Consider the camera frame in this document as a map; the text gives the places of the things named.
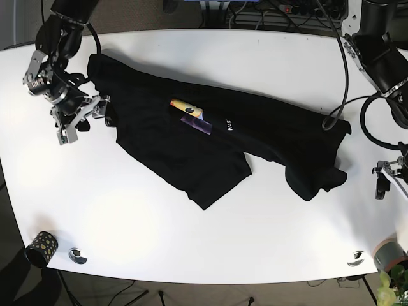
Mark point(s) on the silver table grommet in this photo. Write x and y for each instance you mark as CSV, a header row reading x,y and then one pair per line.
x,y
356,259
76,256

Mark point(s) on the black printed T-shirt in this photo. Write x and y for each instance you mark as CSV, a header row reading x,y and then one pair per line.
x,y
196,137

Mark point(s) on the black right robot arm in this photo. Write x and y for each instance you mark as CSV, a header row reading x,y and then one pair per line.
x,y
57,41

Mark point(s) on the left silver table grommet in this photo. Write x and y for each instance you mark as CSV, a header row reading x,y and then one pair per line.
x,y
76,256

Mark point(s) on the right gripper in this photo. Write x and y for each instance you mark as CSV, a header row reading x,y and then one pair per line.
x,y
98,107

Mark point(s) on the black dotted cup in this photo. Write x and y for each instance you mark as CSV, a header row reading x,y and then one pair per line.
x,y
41,250

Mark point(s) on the green potted plant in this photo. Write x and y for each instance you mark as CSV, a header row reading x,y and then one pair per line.
x,y
393,288

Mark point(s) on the right silver table grommet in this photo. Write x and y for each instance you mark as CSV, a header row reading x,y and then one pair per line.
x,y
356,259

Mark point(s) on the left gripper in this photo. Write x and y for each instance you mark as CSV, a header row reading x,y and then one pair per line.
x,y
390,173

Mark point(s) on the grey plant pot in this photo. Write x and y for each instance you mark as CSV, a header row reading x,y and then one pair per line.
x,y
388,254

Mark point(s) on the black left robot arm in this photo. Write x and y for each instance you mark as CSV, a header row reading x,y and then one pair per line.
x,y
365,37

